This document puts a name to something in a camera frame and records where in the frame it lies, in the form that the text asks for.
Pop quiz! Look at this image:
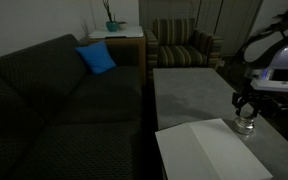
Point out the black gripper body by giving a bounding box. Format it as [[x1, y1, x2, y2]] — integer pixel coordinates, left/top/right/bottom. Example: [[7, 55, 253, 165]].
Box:
[[240, 92, 280, 103]]

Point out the glass candle jar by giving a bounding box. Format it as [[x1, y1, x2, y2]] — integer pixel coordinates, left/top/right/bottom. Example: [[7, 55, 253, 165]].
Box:
[[233, 122, 257, 135]]

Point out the white hardcover book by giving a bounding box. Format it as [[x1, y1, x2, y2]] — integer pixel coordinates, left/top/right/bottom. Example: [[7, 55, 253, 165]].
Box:
[[154, 118, 274, 180]]

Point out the striped armchair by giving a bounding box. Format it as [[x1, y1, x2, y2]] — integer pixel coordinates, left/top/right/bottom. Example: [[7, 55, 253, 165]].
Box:
[[144, 17, 224, 76]]

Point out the wooden side table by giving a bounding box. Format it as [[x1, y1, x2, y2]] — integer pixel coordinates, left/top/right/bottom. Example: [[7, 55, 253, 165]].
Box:
[[80, 34, 147, 86]]

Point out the white flat board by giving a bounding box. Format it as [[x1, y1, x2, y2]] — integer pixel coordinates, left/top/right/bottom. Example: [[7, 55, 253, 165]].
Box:
[[88, 25, 145, 40]]

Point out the small white plant pot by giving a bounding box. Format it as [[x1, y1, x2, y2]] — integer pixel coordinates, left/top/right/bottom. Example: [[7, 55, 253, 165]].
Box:
[[117, 20, 128, 31]]

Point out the teal pot with plant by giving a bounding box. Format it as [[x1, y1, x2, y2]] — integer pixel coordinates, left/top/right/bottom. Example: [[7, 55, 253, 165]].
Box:
[[102, 0, 120, 33]]

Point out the blue throw cushion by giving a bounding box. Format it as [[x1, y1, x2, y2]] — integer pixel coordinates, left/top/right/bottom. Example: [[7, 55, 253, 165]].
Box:
[[74, 40, 117, 76]]

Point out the dark grey fabric sofa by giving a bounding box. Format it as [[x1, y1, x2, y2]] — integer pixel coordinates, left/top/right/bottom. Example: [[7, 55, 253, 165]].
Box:
[[0, 33, 143, 180]]

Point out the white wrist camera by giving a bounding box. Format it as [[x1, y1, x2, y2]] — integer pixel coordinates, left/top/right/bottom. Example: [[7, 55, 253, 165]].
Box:
[[249, 79, 288, 94]]

